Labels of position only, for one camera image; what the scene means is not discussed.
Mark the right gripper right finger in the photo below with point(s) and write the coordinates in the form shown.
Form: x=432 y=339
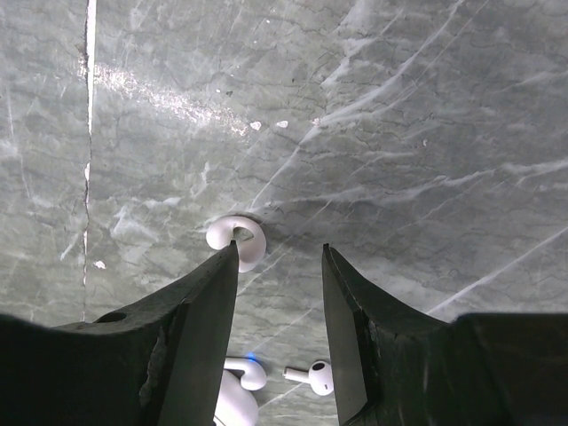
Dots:
x=394 y=365

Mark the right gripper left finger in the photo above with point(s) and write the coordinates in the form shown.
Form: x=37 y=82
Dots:
x=158 y=361

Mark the white square charging case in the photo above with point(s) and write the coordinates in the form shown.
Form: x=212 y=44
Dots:
x=235 y=405

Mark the white stem earbud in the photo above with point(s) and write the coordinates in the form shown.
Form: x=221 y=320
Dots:
x=253 y=376
x=319 y=376

